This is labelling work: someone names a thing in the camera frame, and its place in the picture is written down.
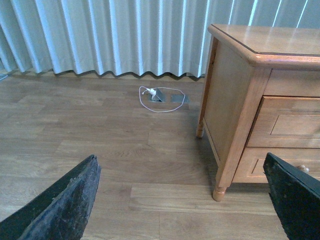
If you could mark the closed metal floor plate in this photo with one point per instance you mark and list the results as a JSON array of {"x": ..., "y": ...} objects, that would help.
[{"x": 179, "y": 98}]

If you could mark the wooden drawer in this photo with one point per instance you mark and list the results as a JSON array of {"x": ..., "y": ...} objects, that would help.
[
  {"x": 287, "y": 122},
  {"x": 250, "y": 168}
]

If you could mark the light wooden nightstand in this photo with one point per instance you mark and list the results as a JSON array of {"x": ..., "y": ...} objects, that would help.
[{"x": 246, "y": 63}]

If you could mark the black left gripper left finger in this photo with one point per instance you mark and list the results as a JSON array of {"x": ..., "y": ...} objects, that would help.
[{"x": 62, "y": 211}]

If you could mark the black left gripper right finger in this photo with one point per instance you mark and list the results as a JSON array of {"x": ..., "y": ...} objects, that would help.
[{"x": 295, "y": 196}]

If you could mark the pale green curtain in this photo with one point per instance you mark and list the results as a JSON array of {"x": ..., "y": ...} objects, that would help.
[{"x": 136, "y": 36}]

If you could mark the open metal floor socket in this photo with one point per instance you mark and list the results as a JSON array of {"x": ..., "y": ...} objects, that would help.
[{"x": 156, "y": 95}]

